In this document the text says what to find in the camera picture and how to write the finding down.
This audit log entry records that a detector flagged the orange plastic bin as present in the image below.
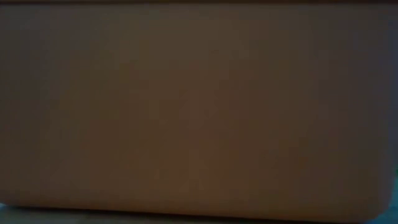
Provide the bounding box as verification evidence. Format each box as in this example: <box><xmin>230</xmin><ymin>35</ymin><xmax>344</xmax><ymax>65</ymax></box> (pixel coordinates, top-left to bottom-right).
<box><xmin>0</xmin><ymin>0</ymin><xmax>398</xmax><ymax>223</ymax></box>

